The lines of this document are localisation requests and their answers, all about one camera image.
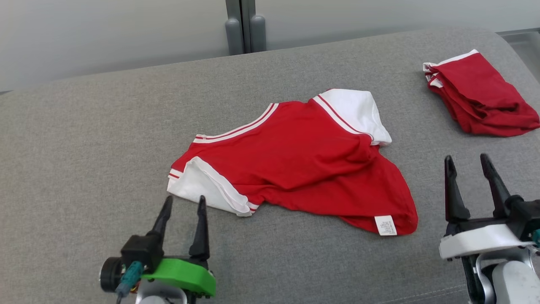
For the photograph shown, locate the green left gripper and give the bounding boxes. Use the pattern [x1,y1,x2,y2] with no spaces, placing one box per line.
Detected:
[100,195,216,297]

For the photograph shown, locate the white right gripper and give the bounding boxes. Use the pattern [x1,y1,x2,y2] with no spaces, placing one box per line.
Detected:
[439,153,536,261]

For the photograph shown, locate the red shorts with white band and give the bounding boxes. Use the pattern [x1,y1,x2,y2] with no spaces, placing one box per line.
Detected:
[423,49,540,138]

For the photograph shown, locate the red white basketball jersey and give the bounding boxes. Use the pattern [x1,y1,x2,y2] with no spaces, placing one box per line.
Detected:
[167,88,419,236]

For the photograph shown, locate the teal left cable plug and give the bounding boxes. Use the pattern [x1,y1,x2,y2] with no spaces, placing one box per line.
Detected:
[115,261,144,297]

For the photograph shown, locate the grey partition post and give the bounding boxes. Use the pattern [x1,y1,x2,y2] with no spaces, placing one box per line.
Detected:
[245,0,267,54]
[224,0,246,56]

